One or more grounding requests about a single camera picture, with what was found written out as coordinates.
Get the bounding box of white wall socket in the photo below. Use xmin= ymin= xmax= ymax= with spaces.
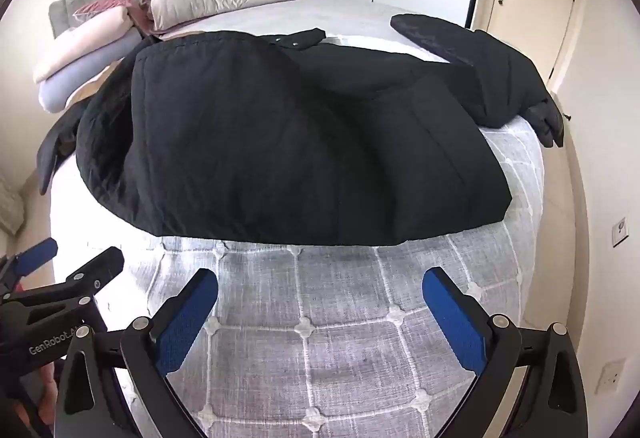
xmin=611 ymin=217 xmax=629 ymax=249
xmin=595 ymin=358 xmax=627 ymax=396

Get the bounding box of pink folded blanket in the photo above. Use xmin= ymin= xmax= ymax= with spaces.
xmin=32 ymin=6 xmax=146 ymax=83

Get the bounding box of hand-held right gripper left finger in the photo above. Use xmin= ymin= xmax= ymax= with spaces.
xmin=54 ymin=268 xmax=219 ymax=438

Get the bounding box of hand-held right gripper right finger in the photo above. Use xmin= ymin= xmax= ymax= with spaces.
xmin=421 ymin=267 xmax=590 ymax=438

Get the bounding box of light blue folded blanket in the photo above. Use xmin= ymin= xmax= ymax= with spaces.
xmin=39 ymin=40 xmax=143 ymax=113

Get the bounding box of bed with grey mattress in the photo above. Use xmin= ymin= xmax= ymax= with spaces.
xmin=35 ymin=0 xmax=551 ymax=438

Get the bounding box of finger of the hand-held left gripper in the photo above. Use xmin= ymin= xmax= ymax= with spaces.
xmin=0 ymin=238 xmax=59 ymax=291
xmin=0 ymin=246 xmax=126 ymax=319

